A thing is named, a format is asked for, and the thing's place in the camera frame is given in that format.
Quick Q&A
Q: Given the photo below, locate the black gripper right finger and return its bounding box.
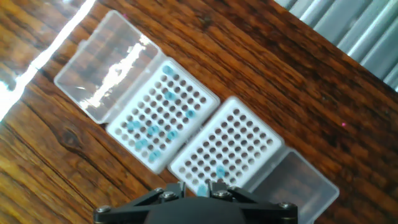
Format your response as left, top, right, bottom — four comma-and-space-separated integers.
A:
207, 181, 299, 224

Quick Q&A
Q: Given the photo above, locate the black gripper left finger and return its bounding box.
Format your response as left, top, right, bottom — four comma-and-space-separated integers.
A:
93, 181, 187, 224

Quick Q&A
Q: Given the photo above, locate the white pipette tip box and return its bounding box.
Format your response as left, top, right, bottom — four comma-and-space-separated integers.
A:
167, 95, 340, 224
53, 9, 221, 175

